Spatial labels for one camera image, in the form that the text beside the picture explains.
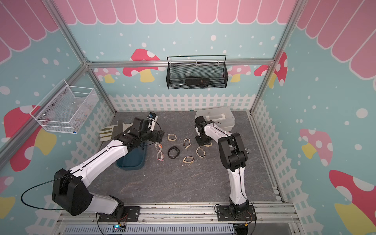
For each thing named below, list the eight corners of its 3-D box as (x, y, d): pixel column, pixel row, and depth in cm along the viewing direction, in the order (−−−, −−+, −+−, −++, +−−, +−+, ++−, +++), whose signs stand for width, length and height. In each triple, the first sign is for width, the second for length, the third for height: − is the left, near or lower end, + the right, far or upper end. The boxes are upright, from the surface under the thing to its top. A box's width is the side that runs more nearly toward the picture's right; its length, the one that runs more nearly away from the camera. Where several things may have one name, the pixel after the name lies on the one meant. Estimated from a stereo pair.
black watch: (165, 154, 98) (165, 151, 95) (173, 147, 102) (172, 144, 98) (173, 160, 95) (172, 157, 92) (180, 153, 99) (180, 150, 95)
